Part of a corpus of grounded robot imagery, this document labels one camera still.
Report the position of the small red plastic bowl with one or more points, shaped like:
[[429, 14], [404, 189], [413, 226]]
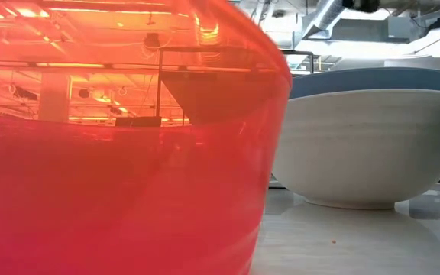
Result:
[[109, 172]]

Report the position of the large blue-and-white bowl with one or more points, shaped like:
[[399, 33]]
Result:
[[369, 153]]

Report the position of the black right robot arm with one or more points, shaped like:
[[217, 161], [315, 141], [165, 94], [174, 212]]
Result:
[[361, 4]]

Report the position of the wooden shelf with black frame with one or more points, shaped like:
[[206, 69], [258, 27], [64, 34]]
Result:
[[300, 50]]

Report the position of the silver ventilation duct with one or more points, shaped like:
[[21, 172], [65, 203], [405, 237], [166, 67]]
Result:
[[325, 17]]

